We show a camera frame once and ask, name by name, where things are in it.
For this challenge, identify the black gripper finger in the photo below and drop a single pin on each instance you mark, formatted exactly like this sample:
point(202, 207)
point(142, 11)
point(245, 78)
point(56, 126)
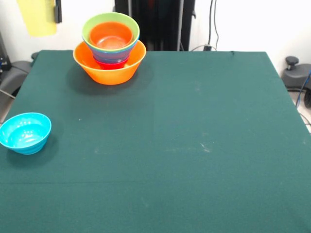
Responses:
point(58, 11)

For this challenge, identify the yellow plastic cup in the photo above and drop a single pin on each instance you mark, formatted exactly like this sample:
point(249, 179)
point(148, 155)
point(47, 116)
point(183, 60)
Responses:
point(36, 17)

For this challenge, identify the green plastic bowl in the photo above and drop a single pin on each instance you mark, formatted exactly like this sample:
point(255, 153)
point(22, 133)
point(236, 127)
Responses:
point(86, 31)

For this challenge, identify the small orange-red plastic bowl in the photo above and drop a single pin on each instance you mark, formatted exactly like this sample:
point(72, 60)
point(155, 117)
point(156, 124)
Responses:
point(110, 36)

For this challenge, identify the large blue plastic bowl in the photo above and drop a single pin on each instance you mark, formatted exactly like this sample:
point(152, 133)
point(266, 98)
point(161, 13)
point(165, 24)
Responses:
point(114, 54)

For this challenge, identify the small blue plastic bowl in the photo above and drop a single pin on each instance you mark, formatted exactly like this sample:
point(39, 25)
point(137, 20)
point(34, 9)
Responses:
point(111, 60)

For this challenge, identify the small magenta plastic bowl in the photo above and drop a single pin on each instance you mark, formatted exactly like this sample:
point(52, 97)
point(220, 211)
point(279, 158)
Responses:
point(111, 66)

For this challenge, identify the large orange plastic bowl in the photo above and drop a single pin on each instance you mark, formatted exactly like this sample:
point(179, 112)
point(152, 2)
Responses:
point(109, 76)

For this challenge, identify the small cyan plastic bowl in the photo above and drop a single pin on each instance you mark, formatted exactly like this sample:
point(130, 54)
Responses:
point(24, 136)

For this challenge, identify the dark green tablecloth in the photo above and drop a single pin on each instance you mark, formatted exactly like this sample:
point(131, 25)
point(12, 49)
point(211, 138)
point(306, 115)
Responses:
point(155, 182)

